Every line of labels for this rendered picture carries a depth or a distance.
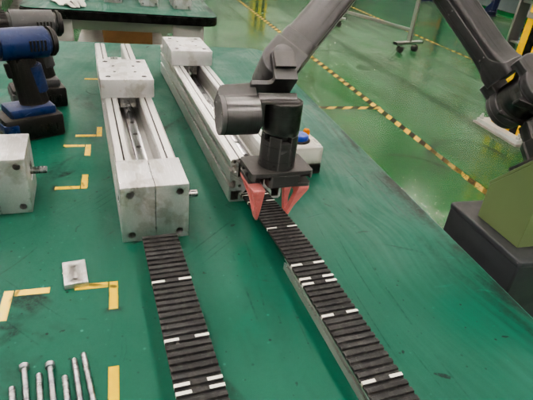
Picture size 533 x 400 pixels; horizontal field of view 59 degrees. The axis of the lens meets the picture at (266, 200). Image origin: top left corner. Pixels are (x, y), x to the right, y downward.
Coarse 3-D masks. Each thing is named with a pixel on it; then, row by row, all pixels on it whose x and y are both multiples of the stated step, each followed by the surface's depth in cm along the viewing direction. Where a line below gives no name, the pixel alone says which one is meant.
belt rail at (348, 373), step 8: (288, 264) 69; (288, 272) 69; (296, 280) 67; (296, 288) 67; (304, 296) 64; (304, 304) 64; (312, 304) 62; (312, 312) 62; (320, 320) 60; (320, 328) 60; (328, 336) 58; (328, 344) 58; (336, 352) 56; (336, 360) 57; (344, 360) 56; (344, 368) 55; (352, 376) 53; (352, 384) 53; (360, 392) 52
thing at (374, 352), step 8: (376, 344) 55; (344, 352) 53; (352, 352) 54; (360, 352) 54; (368, 352) 54; (376, 352) 54; (384, 352) 54; (352, 360) 53; (360, 360) 53; (368, 360) 53
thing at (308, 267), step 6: (294, 264) 66; (300, 264) 66; (306, 264) 66; (312, 264) 67; (318, 264) 67; (324, 264) 67; (294, 270) 65; (300, 270) 65; (306, 270) 66; (312, 270) 66; (318, 270) 66
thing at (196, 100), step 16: (160, 48) 146; (176, 80) 124; (192, 80) 117; (208, 80) 122; (176, 96) 127; (192, 96) 108; (208, 96) 117; (192, 112) 109; (208, 112) 100; (192, 128) 110; (208, 128) 95; (208, 144) 99; (224, 144) 86; (240, 144) 94; (256, 144) 90; (208, 160) 98; (224, 160) 86; (224, 176) 87; (240, 176) 84; (224, 192) 87; (240, 192) 86; (272, 192) 90
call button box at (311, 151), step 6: (312, 138) 100; (300, 144) 96; (306, 144) 96; (312, 144) 97; (318, 144) 97; (300, 150) 95; (306, 150) 95; (312, 150) 96; (318, 150) 96; (306, 156) 96; (312, 156) 97; (318, 156) 97; (306, 162) 97; (312, 162) 97; (318, 162) 98; (318, 168) 99
